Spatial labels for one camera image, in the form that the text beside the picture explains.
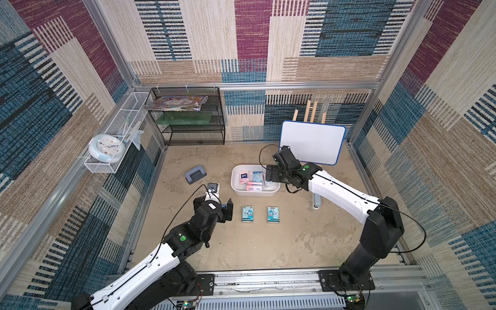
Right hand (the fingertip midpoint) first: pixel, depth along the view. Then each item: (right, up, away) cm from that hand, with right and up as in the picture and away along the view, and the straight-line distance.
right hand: (274, 171), depth 86 cm
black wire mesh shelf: (-46, +20, +33) cm, 60 cm away
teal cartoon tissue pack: (-12, -19, +3) cm, 23 cm away
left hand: (-23, -10, -10) cm, 26 cm away
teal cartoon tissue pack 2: (0, -20, +3) cm, 20 cm away
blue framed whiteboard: (+20, +13, +8) cm, 25 cm away
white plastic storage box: (-11, -5, +15) cm, 19 cm away
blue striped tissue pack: (-7, -3, +15) cm, 17 cm away
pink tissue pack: (-14, -4, +16) cm, 22 cm away
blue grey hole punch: (-40, -3, +19) cm, 44 cm away
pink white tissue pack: (-9, -7, +7) cm, 14 cm away
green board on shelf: (-42, +25, +10) cm, 50 cm away
